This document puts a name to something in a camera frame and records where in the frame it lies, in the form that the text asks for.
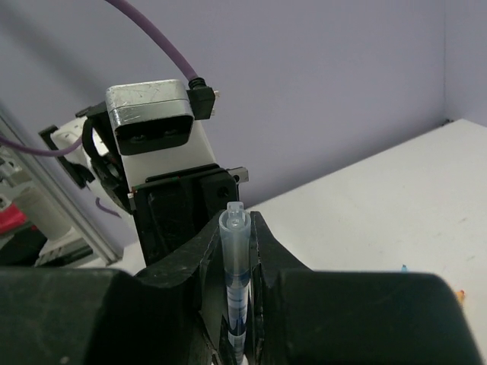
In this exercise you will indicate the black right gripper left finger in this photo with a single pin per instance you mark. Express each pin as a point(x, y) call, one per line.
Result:
point(107, 316)

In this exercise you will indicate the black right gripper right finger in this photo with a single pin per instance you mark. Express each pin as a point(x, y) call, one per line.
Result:
point(302, 316)

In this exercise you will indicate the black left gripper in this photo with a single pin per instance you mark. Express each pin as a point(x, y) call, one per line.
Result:
point(170, 209)

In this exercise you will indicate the clear pen cap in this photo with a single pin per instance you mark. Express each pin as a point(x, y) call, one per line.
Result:
point(234, 229)

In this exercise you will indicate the blue pen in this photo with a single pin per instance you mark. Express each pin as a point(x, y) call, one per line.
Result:
point(237, 287)

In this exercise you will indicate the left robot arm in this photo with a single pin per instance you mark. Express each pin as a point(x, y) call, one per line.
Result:
point(96, 163)

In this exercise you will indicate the orange highlighter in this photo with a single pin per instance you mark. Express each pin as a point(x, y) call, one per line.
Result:
point(461, 295)

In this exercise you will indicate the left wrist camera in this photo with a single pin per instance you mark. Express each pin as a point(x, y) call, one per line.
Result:
point(157, 126)

